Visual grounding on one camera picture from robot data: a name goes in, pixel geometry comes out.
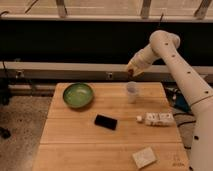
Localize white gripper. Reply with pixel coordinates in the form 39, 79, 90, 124
126, 49, 154, 77

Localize red pepper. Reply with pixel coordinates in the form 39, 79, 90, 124
128, 69, 134, 75

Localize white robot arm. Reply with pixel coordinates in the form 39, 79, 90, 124
126, 30, 213, 171

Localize white ceramic cup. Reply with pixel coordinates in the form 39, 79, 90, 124
126, 81, 139, 103

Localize blue object on floor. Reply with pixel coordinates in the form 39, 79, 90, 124
172, 89, 190, 112

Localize white plastic bottle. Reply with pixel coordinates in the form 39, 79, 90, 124
136, 113, 174, 127

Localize black smartphone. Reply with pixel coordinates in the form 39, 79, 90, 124
94, 115, 117, 130

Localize green bowl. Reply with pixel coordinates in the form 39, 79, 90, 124
63, 83, 94, 109

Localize beige sponge block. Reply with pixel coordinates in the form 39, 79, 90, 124
132, 147, 157, 169

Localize black object on floor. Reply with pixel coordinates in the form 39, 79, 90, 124
0, 127, 11, 139

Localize black cable on floor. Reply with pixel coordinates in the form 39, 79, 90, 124
173, 111, 198, 151

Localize grey metal rail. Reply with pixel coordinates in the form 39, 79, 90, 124
0, 61, 213, 83

